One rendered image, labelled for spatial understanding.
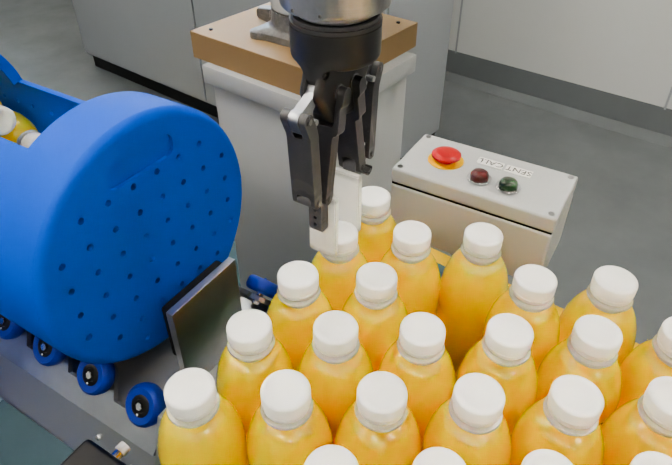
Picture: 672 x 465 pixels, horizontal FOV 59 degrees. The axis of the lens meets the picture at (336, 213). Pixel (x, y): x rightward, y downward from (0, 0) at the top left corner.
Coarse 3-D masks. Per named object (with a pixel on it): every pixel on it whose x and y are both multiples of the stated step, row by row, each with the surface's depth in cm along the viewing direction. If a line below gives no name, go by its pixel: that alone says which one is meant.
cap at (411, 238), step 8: (400, 224) 61; (408, 224) 62; (416, 224) 62; (424, 224) 61; (400, 232) 60; (408, 232) 60; (416, 232) 60; (424, 232) 60; (400, 240) 60; (408, 240) 59; (416, 240) 59; (424, 240) 59; (400, 248) 60; (408, 248) 60; (416, 248) 59; (424, 248) 60
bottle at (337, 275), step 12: (360, 252) 63; (312, 264) 63; (324, 264) 61; (336, 264) 61; (348, 264) 61; (360, 264) 62; (324, 276) 61; (336, 276) 61; (348, 276) 61; (324, 288) 61; (336, 288) 61; (348, 288) 61; (336, 300) 62
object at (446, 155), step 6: (438, 150) 73; (444, 150) 73; (450, 150) 73; (456, 150) 73; (432, 156) 73; (438, 156) 72; (444, 156) 72; (450, 156) 72; (456, 156) 72; (444, 162) 72; (450, 162) 72
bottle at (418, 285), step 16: (384, 256) 63; (400, 256) 61; (416, 256) 60; (432, 256) 63; (400, 272) 61; (416, 272) 61; (432, 272) 62; (400, 288) 61; (416, 288) 61; (432, 288) 62; (416, 304) 62; (432, 304) 63
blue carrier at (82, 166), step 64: (0, 64) 83; (64, 128) 54; (128, 128) 54; (192, 128) 61; (0, 192) 52; (64, 192) 50; (128, 192) 57; (192, 192) 65; (0, 256) 52; (64, 256) 52; (128, 256) 59; (192, 256) 68; (64, 320) 55; (128, 320) 62
